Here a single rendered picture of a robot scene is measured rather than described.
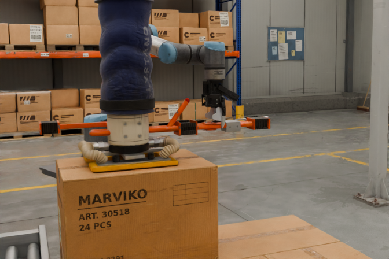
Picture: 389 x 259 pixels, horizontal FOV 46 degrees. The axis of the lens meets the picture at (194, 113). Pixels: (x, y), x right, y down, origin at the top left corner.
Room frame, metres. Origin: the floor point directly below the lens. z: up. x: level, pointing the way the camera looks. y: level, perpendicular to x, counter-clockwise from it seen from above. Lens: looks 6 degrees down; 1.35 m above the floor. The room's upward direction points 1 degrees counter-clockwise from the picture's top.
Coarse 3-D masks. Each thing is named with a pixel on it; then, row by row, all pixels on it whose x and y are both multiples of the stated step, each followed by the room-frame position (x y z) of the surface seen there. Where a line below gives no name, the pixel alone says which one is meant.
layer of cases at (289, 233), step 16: (240, 224) 2.23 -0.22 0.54; (256, 224) 2.23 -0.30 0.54; (272, 224) 2.22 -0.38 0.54; (288, 224) 2.22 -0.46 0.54; (304, 224) 2.22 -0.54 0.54; (224, 240) 2.02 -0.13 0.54; (240, 240) 2.02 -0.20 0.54; (256, 240) 2.02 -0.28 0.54; (272, 240) 2.01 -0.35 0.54; (288, 240) 2.01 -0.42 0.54; (304, 240) 2.01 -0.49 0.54; (320, 240) 2.01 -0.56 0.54; (336, 240) 2.00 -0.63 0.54; (224, 256) 1.85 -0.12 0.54; (240, 256) 1.85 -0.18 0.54; (256, 256) 1.86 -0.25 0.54; (272, 256) 1.85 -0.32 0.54; (288, 256) 1.84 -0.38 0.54; (304, 256) 1.84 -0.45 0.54; (320, 256) 1.84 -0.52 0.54; (336, 256) 1.84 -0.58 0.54; (352, 256) 1.83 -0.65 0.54
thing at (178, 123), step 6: (180, 120) 2.01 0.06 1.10; (186, 120) 2.01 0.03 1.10; (192, 120) 1.98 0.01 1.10; (180, 126) 1.92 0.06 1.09; (186, 126) 1.92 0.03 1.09; (192, 126) 1.93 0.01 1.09; (174, 132) 1.98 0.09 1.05; (180, 132) 1.92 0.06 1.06; (186, 132) 1.92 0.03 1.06; (192, 132) 1.93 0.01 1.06
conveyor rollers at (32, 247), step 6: (12, 246) 1.98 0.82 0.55; (30, 246) 1.98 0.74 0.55; (36, 246) 1.99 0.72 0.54; (6, 252) 1.93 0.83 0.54; (12, 252) 1.91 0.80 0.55; (30, 252) 1.92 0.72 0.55; (36, 252) 1.92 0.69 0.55; (6, 258) 1.86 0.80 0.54; (12, 258) 1.85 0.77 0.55; (30, 258) 1.85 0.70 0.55; (36, 258) 1.85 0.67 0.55
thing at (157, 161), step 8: (152, 152) 1.83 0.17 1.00; (112, 160) 1.80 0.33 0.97; (120, 160) 1.79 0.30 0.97; (128, 160) 1.79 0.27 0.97; (136, 160) 1.79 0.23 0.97; (144, 160) 1.79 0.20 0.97; (152, 160) 1.79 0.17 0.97; (160, 160) 1.80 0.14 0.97; (168, 160) 1.81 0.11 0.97; (176, 160) 1.81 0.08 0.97; (96, 168) 1.69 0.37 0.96; (104, 168) 1.70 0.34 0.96; (112, 168) 1.72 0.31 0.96; (120, 168) 1.73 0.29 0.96; (128, 168) 1.74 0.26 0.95; (136, 168) 1.75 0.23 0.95
